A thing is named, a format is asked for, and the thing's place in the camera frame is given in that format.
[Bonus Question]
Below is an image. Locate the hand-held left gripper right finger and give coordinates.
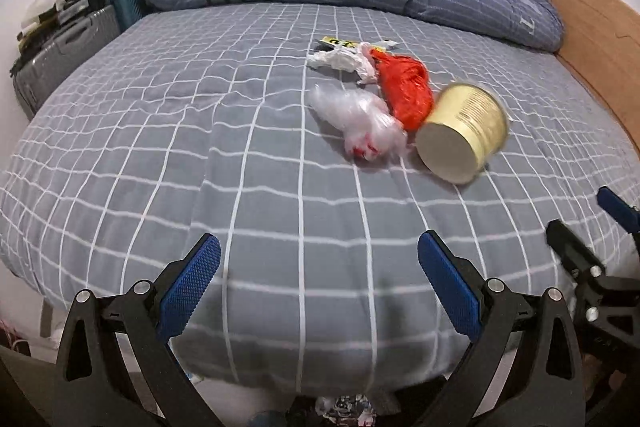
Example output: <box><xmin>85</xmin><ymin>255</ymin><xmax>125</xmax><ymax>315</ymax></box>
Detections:
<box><xmin>417</xmin><ymin>229</ymin><xmax>586</xmax><ymax>427</ymax></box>

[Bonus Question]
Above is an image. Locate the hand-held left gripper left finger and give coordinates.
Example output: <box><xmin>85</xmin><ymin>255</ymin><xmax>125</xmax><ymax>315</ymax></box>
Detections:
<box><xmin>54</xmin><ymin>233</ymin><xmax>222</xmax><ymax>427</ymax></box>

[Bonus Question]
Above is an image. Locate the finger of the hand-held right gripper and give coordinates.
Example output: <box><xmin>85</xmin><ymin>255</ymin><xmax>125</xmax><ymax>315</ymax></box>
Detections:
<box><xmin>546</xmin><ymin>219</ymin><xmax>608</xmax><ymax>280</ymax></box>
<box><xmin>597</xmin><ymin>187</ymin><xmax>640</xmax><ymax>235</ymax></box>

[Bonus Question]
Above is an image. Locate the yellow paper cup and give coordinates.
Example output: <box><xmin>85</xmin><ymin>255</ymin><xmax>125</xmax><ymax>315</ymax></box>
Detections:
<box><xmin>415</xmin><ymin>82</ymin><xmax>510</xmax><ymax>185</ymax></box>

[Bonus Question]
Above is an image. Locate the black lined trash bin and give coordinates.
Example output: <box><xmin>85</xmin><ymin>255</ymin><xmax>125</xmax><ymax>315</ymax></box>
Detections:
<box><xmin>245</xmin><ymin>392</ymin><xmax>426</xmax><ymax>427</ymax></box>

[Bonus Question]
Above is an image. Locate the clear plastic bag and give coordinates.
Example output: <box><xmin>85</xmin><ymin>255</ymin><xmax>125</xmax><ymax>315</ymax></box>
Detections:
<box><xmin>307</xmin><ymin>83</ymin><xmax>408</xmax><ymax>160</ymax></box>

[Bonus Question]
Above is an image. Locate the red plastic bag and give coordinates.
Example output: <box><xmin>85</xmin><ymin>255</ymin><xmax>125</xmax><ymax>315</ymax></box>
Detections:
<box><xmin>370</xmin><ymin>48</ymin><xmax>435</xmax><ymax>132</ymax></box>

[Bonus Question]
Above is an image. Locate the grey checked bed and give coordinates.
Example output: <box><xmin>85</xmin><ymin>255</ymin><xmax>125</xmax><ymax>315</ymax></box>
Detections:
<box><xmin>0</xmin><ymin>2</ymin><xmax>640</xmax><ymax>395</ymax></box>

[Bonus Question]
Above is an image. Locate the blue crumpled cloth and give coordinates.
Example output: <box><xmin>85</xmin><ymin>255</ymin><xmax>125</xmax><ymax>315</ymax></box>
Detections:
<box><xmin>247</xmin><ymin>409</ymin><xmax>288</xmax><ymax>427</ymax></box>

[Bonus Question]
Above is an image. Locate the wooden headboard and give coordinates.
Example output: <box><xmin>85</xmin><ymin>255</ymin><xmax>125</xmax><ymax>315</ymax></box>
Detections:
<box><xmin>550</xmin><ymin>0</ymin><xmax>640</xmax><ymax>142</ymax></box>

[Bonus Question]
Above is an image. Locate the crumpled white tissue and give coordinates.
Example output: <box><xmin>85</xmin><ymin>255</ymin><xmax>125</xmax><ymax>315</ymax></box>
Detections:
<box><xmin>306</xmin><ymin>42</ymin><xmax>377</xmax><ymax>86</ymax></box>

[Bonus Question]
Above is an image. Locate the grey suitcase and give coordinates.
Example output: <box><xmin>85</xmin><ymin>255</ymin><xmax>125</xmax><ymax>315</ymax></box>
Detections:
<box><xmin>11</xmin><ymin>4</ymin><xmax>121</xmax><ymax>118</ymax></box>

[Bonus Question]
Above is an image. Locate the white rounded object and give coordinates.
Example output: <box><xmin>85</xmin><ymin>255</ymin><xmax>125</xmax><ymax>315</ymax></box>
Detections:
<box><xmin>20</xmin><ymin>0</ymin><xmax>66</xmax><ymax>30</ymax></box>

